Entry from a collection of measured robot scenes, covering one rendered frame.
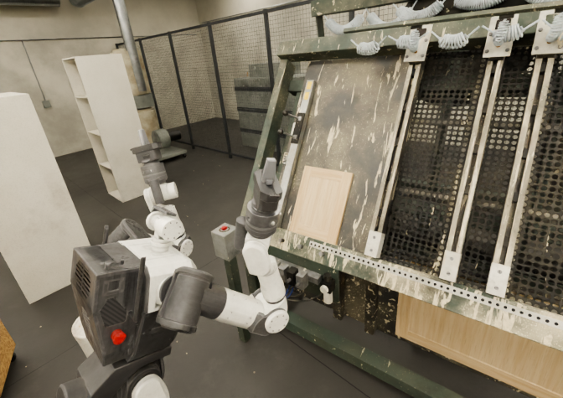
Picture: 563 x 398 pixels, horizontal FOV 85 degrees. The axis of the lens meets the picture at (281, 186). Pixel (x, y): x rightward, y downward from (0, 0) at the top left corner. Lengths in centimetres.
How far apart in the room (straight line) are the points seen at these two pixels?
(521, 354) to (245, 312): 144
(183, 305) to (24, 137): 261
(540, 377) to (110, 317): 186
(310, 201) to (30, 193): 242
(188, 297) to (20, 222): 268
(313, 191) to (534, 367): 134
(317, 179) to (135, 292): 120
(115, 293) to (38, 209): 251
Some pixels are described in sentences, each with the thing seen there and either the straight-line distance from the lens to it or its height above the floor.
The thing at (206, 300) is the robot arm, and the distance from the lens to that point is 87.
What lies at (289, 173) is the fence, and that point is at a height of 119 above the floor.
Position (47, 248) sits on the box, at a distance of 352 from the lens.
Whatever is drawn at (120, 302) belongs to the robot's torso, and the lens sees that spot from 96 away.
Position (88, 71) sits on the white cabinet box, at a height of 186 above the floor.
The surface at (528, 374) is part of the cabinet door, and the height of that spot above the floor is 37.
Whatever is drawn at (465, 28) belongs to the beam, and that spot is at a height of 191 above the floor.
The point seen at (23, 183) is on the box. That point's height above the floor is 107.
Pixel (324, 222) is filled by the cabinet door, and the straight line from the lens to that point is 176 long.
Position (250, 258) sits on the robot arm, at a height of 138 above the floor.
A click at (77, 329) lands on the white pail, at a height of 36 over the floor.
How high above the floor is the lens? 188
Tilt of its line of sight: 24 degrees down
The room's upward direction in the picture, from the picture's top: 5 degrees counter-clockwise
